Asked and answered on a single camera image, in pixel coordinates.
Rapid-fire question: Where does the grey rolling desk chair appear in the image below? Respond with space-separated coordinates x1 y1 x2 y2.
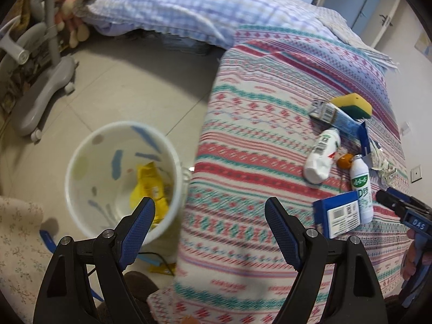
1 0 76 143

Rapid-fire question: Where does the blue white biscuit box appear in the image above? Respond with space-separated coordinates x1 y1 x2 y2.
313 191 360 239

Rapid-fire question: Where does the pink plush toy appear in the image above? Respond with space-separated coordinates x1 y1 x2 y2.
54 0 89 48

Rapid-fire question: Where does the yellow green sponge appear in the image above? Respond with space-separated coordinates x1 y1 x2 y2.
330 93 373 120

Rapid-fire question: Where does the white patterned trash bin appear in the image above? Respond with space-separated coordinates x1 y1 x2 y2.
65 121 186 244

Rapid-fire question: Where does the yellow white paper bag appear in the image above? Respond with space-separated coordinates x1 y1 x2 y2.
129 162 169 228

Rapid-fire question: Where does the white plastic bottle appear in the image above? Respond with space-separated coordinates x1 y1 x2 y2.
303 128 341 184

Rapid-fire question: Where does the blue checked quilt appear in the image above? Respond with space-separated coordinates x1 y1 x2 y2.
72 0 338 50

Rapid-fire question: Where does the floral cloth cover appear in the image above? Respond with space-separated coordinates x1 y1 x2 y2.
0 197 51 323

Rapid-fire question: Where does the orange peel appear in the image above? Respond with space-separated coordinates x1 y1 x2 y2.
336 153 354 170

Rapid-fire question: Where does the light blue milk carton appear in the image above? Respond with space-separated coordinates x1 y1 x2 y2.
308 100 367 139

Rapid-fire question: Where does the black cable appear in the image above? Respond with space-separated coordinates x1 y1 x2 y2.
87 251 177 277

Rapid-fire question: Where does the brown slipper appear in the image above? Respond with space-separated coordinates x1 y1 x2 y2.
97 271 160 324

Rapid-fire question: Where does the striped patterned bed cover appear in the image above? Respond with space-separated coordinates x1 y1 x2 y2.
148 26 409 323

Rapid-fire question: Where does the green label yogurt bottle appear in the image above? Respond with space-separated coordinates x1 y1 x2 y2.
349 154 373 225

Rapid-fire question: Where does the yellow snack packet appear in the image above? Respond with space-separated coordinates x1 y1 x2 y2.
149 263 177 276

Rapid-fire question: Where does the person right hand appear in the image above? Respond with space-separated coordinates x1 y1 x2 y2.
401 229 417 281

